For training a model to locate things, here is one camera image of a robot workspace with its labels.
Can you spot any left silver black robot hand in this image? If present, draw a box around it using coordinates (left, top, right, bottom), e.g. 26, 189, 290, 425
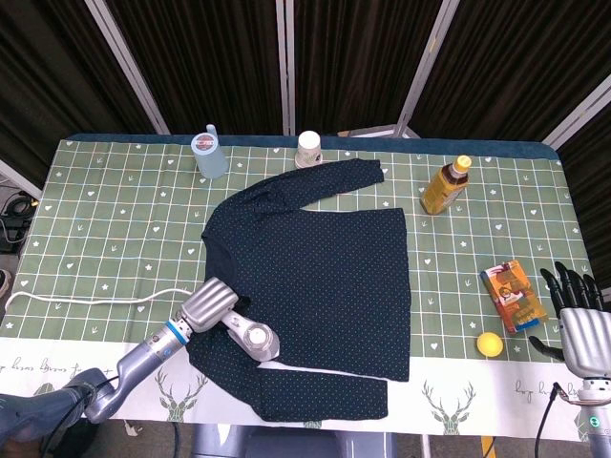
179, 276, 252, 334

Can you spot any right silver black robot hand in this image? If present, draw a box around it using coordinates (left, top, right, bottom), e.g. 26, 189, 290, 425
528, 260, 611, 381

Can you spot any silver handheld steamer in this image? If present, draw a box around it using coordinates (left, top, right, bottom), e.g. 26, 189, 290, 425
221, 309, 282, 362

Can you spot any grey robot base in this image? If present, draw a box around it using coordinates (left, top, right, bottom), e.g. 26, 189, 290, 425
190, 424, 397, 458

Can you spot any dark blue dotted shirt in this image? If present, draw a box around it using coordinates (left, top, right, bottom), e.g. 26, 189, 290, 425
183, 158, 412, 424

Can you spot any orange snack box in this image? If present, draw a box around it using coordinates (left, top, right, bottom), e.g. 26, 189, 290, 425
479, 260, 549, 335

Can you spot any yellow ball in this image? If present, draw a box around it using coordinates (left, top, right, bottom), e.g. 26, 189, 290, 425
476, 332, 504, 358

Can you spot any green checked tablecloth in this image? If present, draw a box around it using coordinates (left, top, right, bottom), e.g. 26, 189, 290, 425
0, 137, 611, 438

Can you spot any white leaf print paper cup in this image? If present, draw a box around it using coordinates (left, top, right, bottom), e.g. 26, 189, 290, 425
294, 131, 325, 169

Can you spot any yellow tea bottle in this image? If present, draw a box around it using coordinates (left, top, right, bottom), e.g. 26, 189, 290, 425
419, 155, 474, 216

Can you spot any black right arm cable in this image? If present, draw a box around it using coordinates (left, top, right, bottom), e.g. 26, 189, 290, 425
533, 381, 581, 458

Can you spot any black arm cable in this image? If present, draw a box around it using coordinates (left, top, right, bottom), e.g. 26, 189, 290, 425
533, 381, 581, 458
47, 374, 120, 458

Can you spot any white cable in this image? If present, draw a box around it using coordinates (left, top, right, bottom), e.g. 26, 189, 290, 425
5, 287, 195, 316

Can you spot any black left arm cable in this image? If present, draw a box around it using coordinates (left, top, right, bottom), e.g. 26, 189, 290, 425
47, 374, 120, 458

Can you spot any dark screen panel white frame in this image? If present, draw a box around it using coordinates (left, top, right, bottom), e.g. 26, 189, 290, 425
543, 78, 611, 306
398, 0, 611, 144
285, 0, 453, 138
0, 0, 171, 185
95, 0, 291, 135

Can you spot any white metal rack frame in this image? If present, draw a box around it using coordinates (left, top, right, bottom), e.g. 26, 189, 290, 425
0, 159, 44, 201

